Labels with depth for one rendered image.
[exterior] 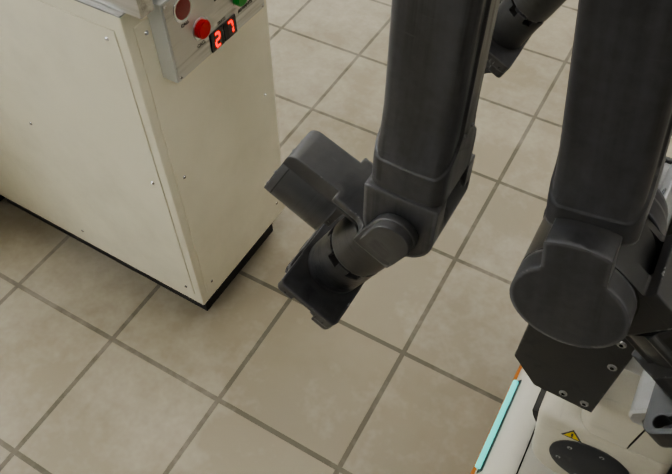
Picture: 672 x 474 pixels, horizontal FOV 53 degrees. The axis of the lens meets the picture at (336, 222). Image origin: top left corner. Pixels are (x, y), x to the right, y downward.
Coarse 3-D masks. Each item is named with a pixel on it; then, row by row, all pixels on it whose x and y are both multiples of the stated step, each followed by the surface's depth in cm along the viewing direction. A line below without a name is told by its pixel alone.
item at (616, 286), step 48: (624, 0) 30; (576, 48) 33; (624, 48) 32; (576, 96) 35; (624, 96) 34; (576, 144) 37; (624, 144) 36; (576, 192) 39; (624, 192) 37; (576, 240) 39; (624, 240) 39; (528, 288) 43; (576, 288) 41; (624, 288) 40; (576, 336) 44; (624, 336) 42
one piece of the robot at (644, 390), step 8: (648, 376) 52; (640, 384) 52; (648, 384) 51; (640, 392) 51; (648, 392) 51; (640, 400) 51; (648, 400) 50; (632, 408) 51; (640, 408) 50; (632, 416) 51; (640, 416) 50; (640, 424) 51
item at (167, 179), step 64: (0, 0) 104; (64, 0) 95; (0, 64) 119; (64, 64) 108; (128, 64) 98; (256, 64) 128; (0, 128) 140; (64, 128) 124; (128, 128) 111; (192, 128) 117; (256, 128) 138; (0, 192) 169; (64, 192) 146; (128, 192) 129; (192, 192) 126; (256, 192) 150; (128, 256) 153; (192, 256) 136
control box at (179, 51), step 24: (168, 0) 94; (192, 0) 99; (216, 0) 104; (168, 24) 96; (192, 24) 101; (216, 24) 106; (240, 24) 112; (168, 48) 99; (192, 48) 103; (216, 48) 108; (168, 72) 103
